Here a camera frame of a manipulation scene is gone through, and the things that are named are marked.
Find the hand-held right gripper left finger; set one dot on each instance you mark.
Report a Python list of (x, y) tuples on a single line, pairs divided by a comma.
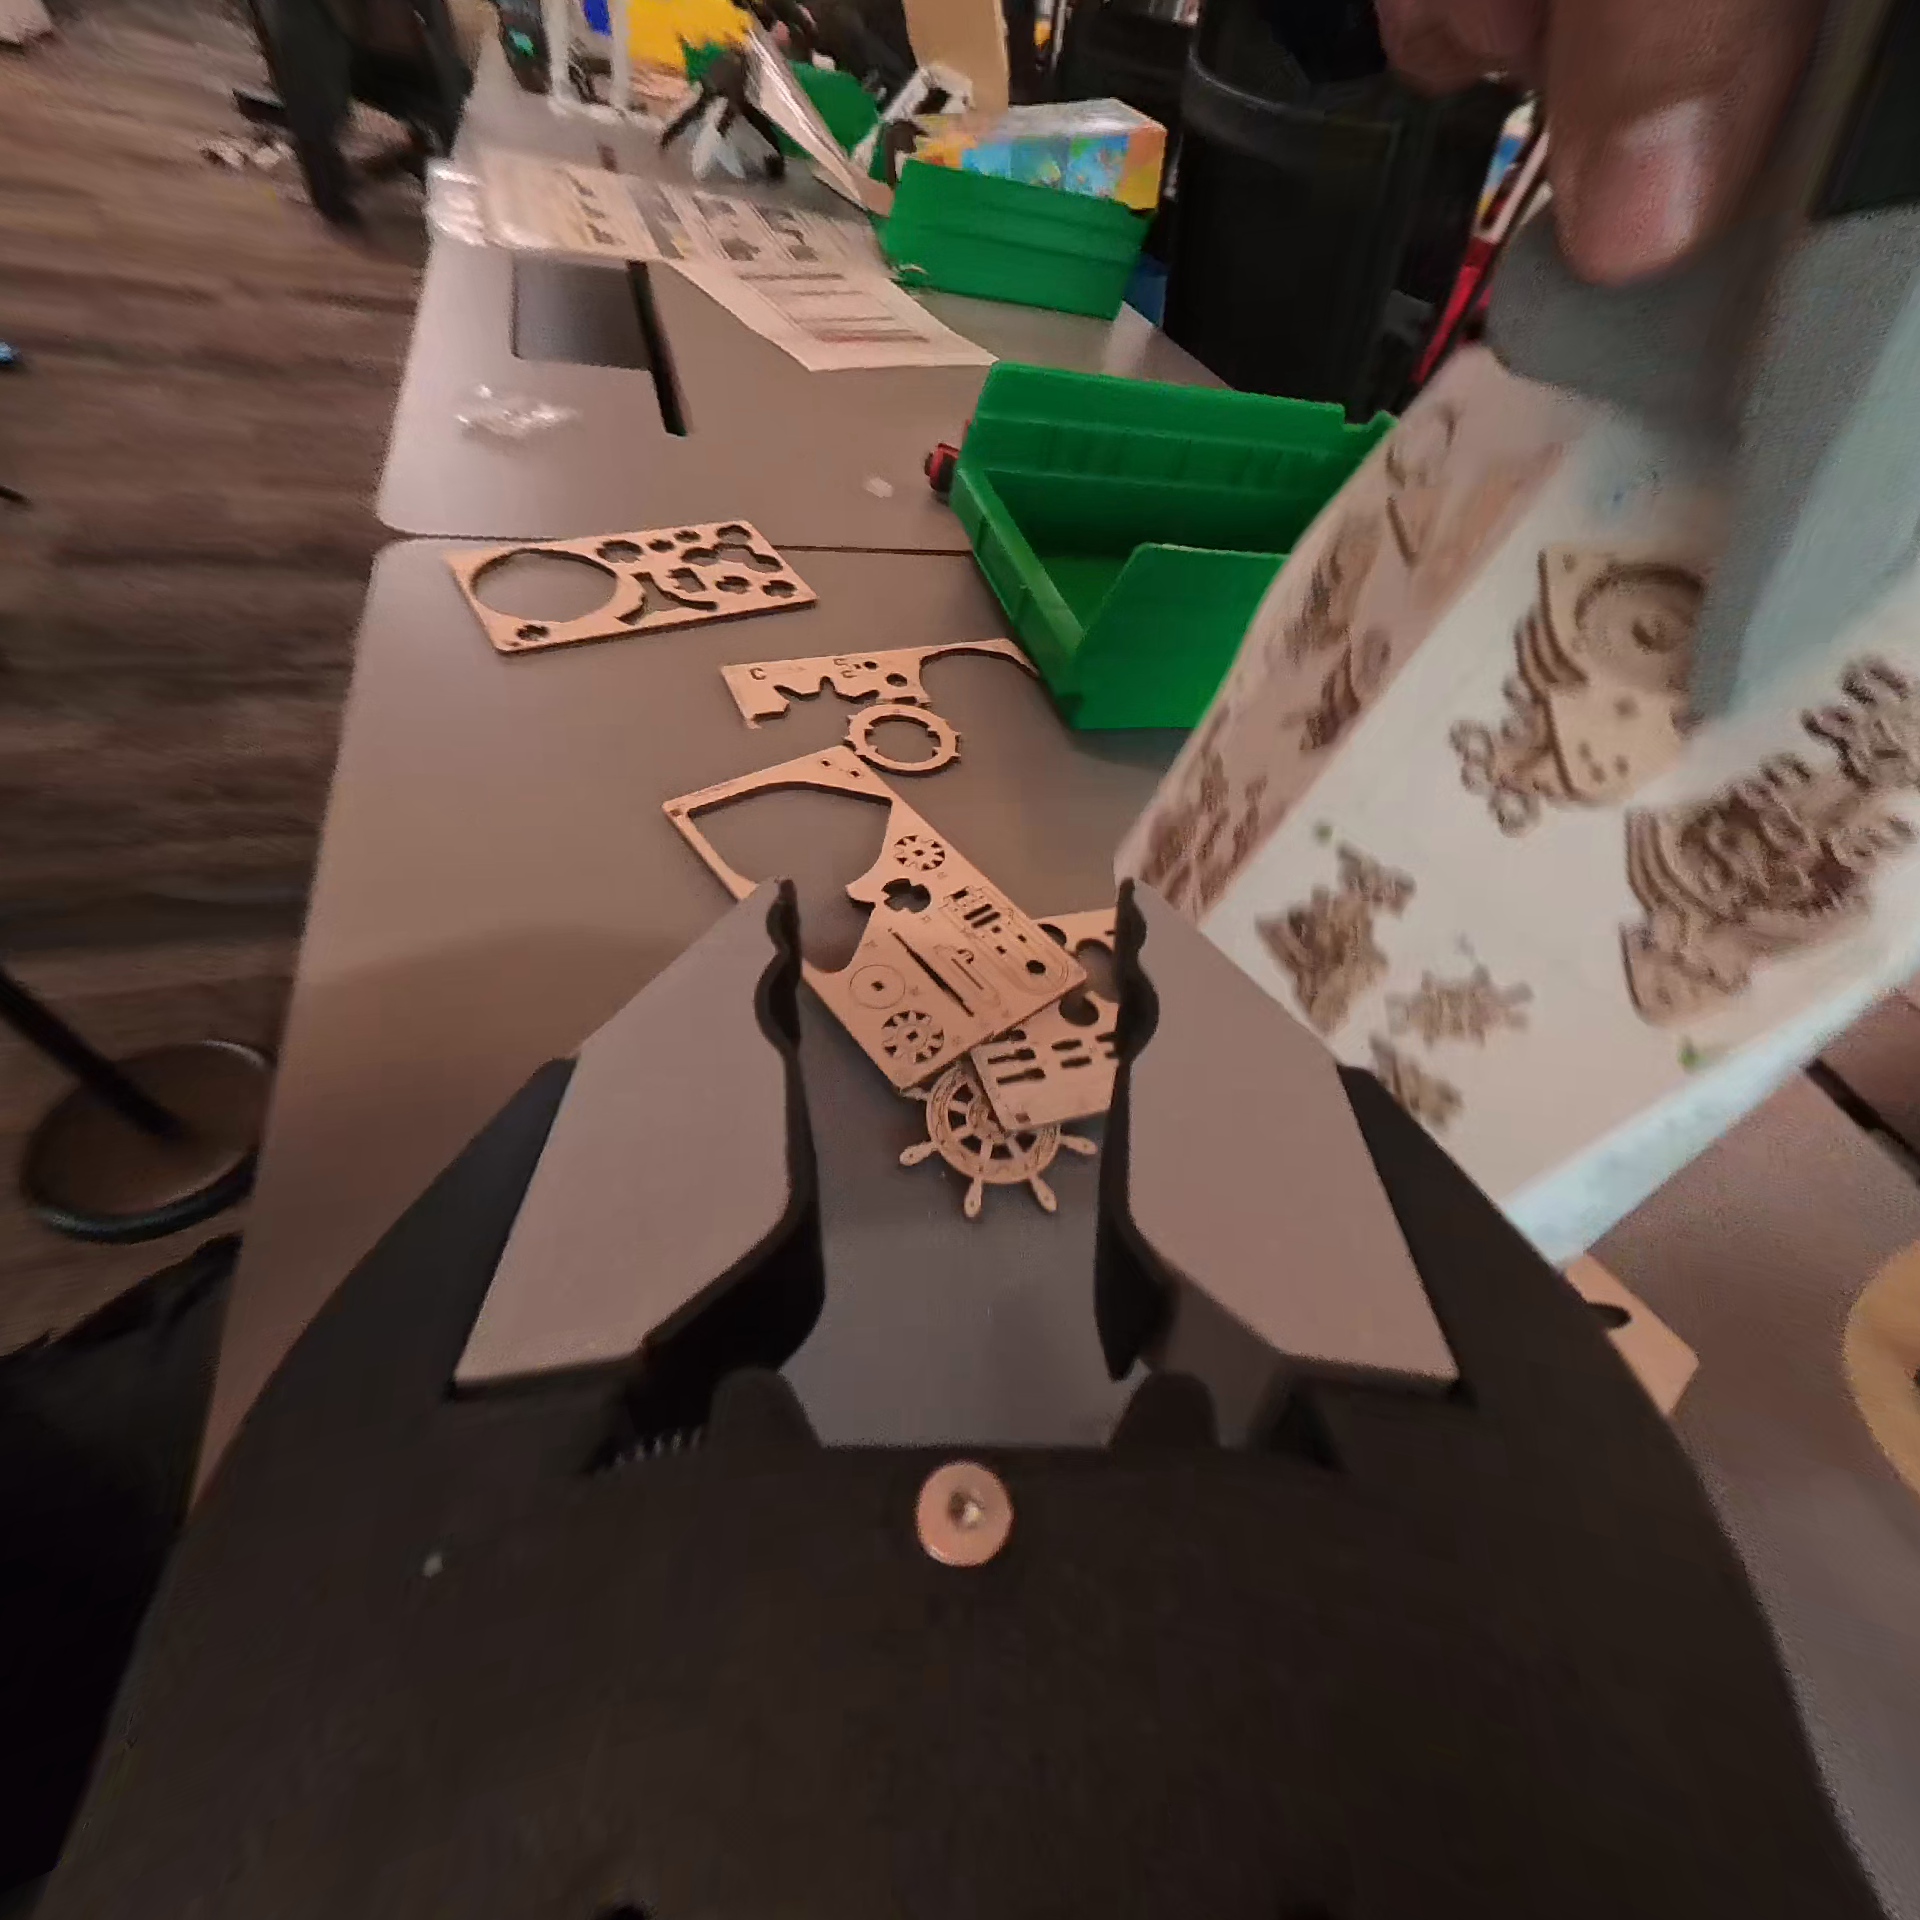
[(643, 1169)]

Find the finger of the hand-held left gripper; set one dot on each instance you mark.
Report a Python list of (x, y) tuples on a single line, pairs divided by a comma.
[(1828, 450)]

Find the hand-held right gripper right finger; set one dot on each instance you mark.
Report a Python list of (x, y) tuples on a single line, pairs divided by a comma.
[(1261, 1187)]

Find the white printed kit box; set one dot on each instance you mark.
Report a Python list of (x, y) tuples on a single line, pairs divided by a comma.
[(1424, 900)]

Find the wooden sheet with rectangular cutout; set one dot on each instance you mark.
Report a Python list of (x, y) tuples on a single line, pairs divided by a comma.
[(1048, 1080)]

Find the wooden ship wheel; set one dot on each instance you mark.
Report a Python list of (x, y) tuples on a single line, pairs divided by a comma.
[(992, 1148)]

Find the wooden sheet with large cutouts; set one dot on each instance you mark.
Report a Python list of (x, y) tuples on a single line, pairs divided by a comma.
[(960, 975)]

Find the wavy wooden sheet offcut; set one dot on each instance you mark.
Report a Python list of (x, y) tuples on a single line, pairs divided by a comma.
[(1627, 1335)]

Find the notched wooden sheet offcut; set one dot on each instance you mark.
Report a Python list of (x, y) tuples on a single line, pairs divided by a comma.
[(749, 694)]

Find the black round stand base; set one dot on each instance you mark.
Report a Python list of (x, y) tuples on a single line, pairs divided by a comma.
[(133, 1156)]

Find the green plastic bin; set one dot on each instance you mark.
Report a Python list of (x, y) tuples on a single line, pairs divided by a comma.
[(1004, 241), (1155, 644)]

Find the black trash bin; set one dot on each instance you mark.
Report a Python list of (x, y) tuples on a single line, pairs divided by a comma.
[(1290, 225)]

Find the wooden sheet with round holes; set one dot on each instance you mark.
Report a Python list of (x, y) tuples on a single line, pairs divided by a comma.
[(779, 590)]

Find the clear plastic bag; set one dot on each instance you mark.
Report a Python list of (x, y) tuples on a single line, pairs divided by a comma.
[(516, 413)]

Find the colourful cardboard box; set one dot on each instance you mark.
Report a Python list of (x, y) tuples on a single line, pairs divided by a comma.
[(1048, 151)]

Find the printed paper sheet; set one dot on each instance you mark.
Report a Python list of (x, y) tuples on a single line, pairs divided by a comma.
[(779, 271)]

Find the black office chair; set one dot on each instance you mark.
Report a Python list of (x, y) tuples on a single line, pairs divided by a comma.
[(360, 77)]

